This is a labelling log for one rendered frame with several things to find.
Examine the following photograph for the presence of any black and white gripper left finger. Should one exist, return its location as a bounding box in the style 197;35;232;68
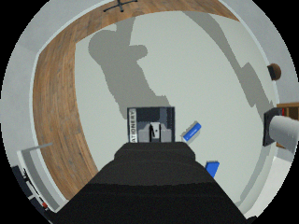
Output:
138;124;151;143

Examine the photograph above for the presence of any black three-compartment bin rack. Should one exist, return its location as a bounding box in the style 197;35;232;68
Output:
127;106;176;142

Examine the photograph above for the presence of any blue aa battery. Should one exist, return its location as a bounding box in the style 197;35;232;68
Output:
182;122;202;142

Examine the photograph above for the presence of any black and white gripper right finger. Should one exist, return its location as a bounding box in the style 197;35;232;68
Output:
159;124;172;142

